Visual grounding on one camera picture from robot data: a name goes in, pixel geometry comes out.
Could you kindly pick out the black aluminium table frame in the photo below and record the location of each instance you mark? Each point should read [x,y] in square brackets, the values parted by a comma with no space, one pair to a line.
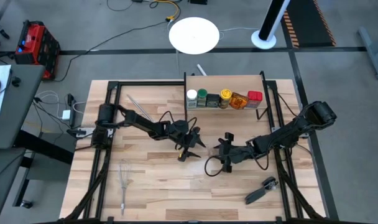
[145,83]

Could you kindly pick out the black mat orange striped edge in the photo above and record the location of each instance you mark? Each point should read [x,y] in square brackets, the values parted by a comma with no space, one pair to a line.
[307,25]

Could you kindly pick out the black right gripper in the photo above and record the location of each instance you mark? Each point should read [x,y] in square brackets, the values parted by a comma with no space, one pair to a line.
[237,154]

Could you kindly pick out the oregano jar green lid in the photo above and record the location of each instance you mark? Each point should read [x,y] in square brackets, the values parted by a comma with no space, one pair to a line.
[202,94]

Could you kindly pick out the white power adapter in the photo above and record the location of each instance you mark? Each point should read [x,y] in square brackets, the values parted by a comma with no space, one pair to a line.
[66,114]

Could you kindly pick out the thin silver metal rod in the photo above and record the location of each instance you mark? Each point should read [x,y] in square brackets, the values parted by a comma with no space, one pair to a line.
[134,102]

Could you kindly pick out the red and black toolbox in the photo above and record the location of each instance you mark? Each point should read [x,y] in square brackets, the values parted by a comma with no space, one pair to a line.
[36,46]

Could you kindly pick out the white paper sheet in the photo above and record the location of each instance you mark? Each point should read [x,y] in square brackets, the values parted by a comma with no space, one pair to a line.
[2,74]

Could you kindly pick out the grey desk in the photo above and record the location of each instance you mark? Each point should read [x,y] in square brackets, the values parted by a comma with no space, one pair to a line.
[18,109]
[2,174]

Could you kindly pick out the black shelf frame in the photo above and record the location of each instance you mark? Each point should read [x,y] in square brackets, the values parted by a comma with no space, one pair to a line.
[185,115]

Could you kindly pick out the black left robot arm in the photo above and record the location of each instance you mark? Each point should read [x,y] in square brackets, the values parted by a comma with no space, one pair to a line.
[139,123]

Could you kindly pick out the bagel sesame seasoning jar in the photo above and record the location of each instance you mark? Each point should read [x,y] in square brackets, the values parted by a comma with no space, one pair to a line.
[192,95]

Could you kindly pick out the smoked paprika tin red lid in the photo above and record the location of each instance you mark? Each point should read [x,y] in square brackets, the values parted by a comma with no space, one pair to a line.
[255,97]

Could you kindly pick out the grey metal stand leg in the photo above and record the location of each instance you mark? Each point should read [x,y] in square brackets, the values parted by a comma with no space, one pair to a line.
[374,49]

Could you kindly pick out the green black pepper tin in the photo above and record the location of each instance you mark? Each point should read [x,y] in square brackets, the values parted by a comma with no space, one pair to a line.
[213,100]

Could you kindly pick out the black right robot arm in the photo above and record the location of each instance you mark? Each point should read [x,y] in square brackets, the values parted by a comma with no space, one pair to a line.
[288,132]

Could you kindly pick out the dark jar yellow lid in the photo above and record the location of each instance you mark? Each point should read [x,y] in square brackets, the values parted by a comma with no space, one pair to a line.
[226,95]

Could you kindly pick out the black caster wheel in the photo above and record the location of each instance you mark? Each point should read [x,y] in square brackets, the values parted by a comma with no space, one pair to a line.
[26,204]

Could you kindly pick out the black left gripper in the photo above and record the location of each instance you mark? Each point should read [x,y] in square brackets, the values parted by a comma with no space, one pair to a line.
[184,133]

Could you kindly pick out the white round table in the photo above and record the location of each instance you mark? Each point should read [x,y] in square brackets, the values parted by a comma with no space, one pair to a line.
[193,35]

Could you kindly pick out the orange taco seasoning packet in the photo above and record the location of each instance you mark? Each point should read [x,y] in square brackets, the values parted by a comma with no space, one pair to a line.
[238,100]

